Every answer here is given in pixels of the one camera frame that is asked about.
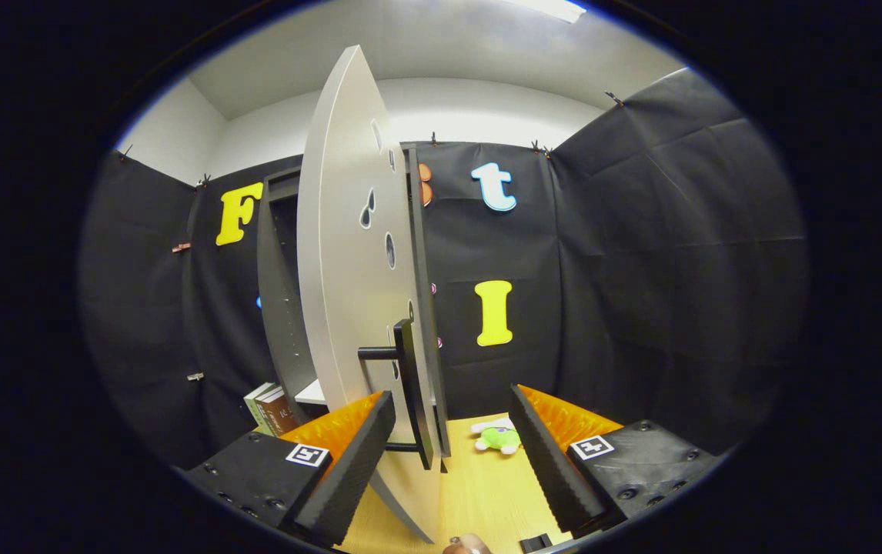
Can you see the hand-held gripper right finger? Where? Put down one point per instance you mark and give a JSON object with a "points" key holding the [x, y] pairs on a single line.
{"points": [[549, 469]]}

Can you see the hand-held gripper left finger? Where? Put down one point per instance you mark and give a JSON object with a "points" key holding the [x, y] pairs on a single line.
{"points": [[349, 477]]}

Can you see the beige cabinet door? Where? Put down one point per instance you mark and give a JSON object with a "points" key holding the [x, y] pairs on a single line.
{"points": [[341, 269]]}

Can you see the green and pink plush toy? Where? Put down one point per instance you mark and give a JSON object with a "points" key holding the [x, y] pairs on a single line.
{"points": [[499, 440]]}

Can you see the brown book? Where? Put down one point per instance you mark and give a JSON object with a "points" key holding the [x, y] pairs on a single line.
{"points": [[285, 417]]}

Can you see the white cabinet shelf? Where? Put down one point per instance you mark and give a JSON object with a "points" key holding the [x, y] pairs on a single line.
{"points": [[312, 394]]}

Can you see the dark grey cabinet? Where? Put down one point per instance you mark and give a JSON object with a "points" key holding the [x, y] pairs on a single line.
{"points": [[283, 308]]}

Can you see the black backdrop cloth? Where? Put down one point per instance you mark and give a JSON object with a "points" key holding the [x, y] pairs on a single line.
{"points": [[641, 269]]}

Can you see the long ceiling light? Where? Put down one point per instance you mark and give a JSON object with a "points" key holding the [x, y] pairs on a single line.
{"points": [[552, 8]]}

